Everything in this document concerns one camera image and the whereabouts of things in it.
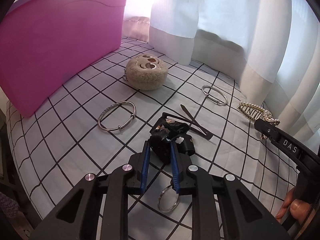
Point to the person's right hand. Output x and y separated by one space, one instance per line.
298 209

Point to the pink plastic tub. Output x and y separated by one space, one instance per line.
46 42

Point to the gold pearl hair claw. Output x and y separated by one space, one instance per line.
258 114

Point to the beige plush round pouch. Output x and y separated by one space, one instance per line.
146 72

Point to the pink pillow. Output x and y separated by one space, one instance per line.
137 28

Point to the grid pattern bed sheet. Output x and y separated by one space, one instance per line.
94 122

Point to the white curtain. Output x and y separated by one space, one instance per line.
269 47

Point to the black hair clip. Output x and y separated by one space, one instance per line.
207 134

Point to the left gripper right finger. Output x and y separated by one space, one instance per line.
222 207

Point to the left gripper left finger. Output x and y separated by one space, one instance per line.
97 203

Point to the black keychain with ring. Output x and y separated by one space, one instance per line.
170 139

